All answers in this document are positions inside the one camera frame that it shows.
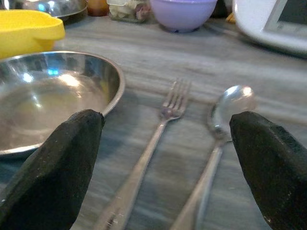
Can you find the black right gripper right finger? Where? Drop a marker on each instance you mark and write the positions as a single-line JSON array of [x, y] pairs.
[[275, 172]]

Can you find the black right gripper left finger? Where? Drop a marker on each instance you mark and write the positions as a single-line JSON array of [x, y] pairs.
[[52, 167]]

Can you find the steel spoon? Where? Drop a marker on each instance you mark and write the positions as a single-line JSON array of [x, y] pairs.
[[236, 98]]

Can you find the shallow steel bowl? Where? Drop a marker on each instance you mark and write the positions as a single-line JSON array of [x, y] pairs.
[[48, 95]]

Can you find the steel fork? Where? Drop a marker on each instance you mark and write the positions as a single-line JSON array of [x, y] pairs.
[[153, 139]]

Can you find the yellow plastic container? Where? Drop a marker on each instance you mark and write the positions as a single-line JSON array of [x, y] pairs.
[[21, 33]]

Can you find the white kitchen appliance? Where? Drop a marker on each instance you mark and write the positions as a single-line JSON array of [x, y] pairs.
[[268, 26]]

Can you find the grey wood grain table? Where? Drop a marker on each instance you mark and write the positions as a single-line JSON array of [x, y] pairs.
[[168, 55]]

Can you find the steel pot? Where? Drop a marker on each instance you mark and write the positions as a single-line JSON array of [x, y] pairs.
[[60, 7]]

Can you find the amber glass jar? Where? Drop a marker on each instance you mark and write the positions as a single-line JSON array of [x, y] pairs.
[[97, 7]]

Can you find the clear food container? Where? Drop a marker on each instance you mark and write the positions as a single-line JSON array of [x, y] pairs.
[[127, 9]]

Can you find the purple plastic bowl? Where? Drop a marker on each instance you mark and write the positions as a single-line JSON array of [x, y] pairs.
[[182, 14]]

